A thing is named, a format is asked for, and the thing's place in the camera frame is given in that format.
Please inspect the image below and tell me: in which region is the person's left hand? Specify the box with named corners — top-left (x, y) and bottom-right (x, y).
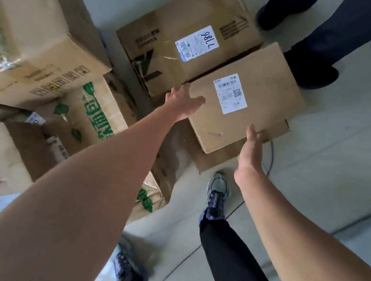
top-left (160, 81), bottom-right (209, 126)

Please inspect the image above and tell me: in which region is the box marked 7786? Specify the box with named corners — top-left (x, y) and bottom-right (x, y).
top-left (109, 0), bottom-right (269, 111)

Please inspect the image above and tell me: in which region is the person's right hand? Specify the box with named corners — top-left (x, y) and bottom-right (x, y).
top-left (232, 122), bottom-right (269, 192)

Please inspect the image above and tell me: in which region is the person's right shoe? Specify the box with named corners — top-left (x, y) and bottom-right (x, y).
top-left (200, 170), bottom-right (235, 224)

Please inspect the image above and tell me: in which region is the person's right forearm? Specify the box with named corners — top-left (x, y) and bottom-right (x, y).
top-left (227, 172), bottom-right (371, 281)

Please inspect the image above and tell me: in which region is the dark purple power cable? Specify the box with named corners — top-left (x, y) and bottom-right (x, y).
top-left (260, 140), bottom-right (277, 178)

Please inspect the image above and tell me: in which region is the person's right leg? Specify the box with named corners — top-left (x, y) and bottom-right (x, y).
top-left (192, 214), bottom-right (302, 281)

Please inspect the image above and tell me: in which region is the person's left forearm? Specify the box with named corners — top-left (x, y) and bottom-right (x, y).
top-left (0, 87), bottom-right (180, 281)

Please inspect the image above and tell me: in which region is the box with green tape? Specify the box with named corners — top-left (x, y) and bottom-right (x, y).
top-left (0, 0), bottom-right (121, 120)

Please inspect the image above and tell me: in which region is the box with QR label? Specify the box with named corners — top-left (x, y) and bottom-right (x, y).
top-left (174, 31), bottom-right (314, 166)

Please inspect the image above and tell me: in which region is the green leaf box 0245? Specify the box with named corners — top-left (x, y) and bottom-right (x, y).
top-left (0, 65), bottom-right (183, 230)

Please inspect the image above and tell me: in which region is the silver metal shelf rack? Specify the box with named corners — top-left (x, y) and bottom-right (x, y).
top-left (326, 201), bottom-right (371, 280)

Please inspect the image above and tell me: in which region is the person's left shoe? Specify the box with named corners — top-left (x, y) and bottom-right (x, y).
top-left (111, 251), bottom-right (151, 281)

